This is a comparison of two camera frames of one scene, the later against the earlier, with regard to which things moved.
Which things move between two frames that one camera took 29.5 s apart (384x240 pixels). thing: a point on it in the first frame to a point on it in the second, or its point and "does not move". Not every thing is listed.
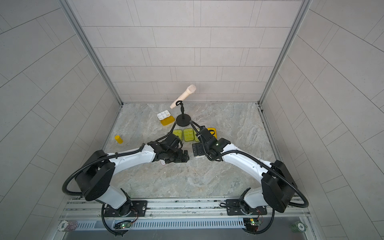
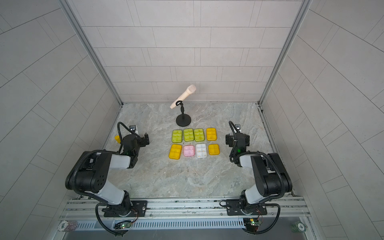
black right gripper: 199,151 to 230,138
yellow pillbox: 213,131 does not move
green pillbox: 188,134 does not move
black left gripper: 181,159 to 142,140
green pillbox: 195,137 does not move
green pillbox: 178,132 does not move
